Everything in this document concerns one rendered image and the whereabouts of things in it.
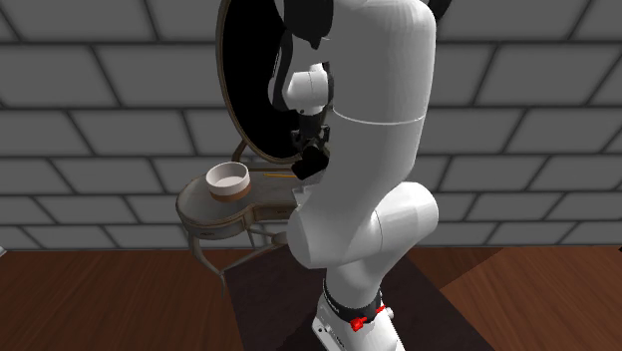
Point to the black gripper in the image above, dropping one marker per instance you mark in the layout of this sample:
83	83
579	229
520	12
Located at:
311	163

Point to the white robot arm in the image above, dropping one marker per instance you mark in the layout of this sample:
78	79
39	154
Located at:
379	146

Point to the thin yellow pencil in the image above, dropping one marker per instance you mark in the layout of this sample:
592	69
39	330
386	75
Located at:
279	174

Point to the white bowl with brown base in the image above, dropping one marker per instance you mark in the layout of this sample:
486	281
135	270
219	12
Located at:
227	187

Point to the dressing table with oval mirror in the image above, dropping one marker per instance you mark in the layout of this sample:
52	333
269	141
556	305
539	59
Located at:
194	202

